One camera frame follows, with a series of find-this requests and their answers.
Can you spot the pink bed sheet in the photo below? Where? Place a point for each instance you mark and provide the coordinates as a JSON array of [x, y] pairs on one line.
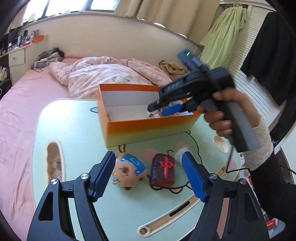
[[20, 108]]

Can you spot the orange desk organizer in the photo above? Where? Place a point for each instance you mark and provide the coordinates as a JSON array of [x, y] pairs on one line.
[[38, 38]]

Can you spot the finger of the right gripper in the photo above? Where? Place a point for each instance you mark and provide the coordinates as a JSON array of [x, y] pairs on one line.
[[176, 108], [164, 101]]

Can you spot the orange gradient cardboard box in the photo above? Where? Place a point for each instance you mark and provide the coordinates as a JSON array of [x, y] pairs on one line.
[[124, 119]]

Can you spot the right forearm black sleeve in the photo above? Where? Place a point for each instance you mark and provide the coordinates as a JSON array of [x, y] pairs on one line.
[[275, 196]]

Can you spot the green hanging cloth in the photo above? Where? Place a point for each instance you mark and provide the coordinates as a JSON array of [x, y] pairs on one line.
[[220, 41]]

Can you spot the pink floral duvet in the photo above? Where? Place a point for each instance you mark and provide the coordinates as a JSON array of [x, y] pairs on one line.
[[85, 75]]

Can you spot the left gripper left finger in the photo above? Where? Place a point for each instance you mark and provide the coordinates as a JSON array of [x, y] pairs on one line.
[[52, 220]]

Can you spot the tan crumpled clothes pile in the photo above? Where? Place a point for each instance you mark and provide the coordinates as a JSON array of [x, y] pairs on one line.
[[172, 69]]

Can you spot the white drawer desk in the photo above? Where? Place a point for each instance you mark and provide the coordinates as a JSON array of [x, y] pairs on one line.
[[16, 64]]

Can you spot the grey clothes pile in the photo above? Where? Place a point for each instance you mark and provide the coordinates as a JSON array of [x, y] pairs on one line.
[[48, 57]]

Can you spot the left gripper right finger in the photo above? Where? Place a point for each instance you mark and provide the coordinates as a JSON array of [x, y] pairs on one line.
[[244, 220]]

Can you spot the beige doll figure keychain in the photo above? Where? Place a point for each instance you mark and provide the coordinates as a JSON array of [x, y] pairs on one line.
[[177, 155]]

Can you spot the brown capybara plush keychain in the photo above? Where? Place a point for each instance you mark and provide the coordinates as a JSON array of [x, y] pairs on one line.
[[128, 171]]

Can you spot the beige curtain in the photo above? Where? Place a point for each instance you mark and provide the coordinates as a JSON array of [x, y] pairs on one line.
[[192, 18]]

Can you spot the white slatted wardrobe door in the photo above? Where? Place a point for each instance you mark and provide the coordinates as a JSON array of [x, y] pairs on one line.
[[253, 80]]

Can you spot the dark red mahjong pouch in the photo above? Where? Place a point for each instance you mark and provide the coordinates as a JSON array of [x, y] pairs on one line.
[[162, 171]]

